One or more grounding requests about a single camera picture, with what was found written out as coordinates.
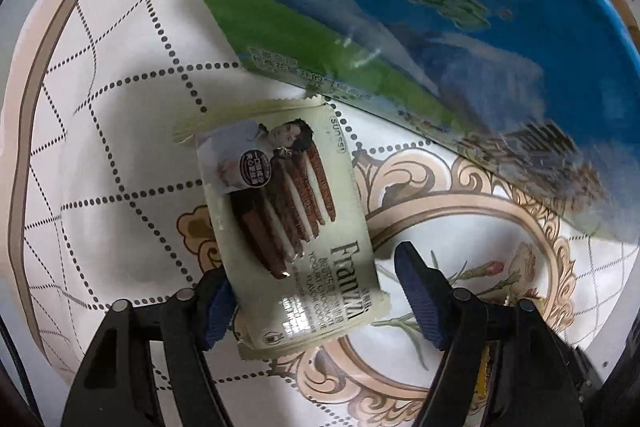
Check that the cream cookie packet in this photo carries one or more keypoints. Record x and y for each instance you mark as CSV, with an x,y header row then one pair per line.
x,y
280,227

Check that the blue printed cardboard box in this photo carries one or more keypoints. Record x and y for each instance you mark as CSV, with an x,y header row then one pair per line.
x,y
400,7

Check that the white patterned cloth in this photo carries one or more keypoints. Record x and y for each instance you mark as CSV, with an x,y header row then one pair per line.
x,y
125,147

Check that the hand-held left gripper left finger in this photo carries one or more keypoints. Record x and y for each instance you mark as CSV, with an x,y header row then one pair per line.
x,y
217,314

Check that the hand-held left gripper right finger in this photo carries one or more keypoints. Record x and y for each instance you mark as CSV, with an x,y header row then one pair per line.
x,y
417,297

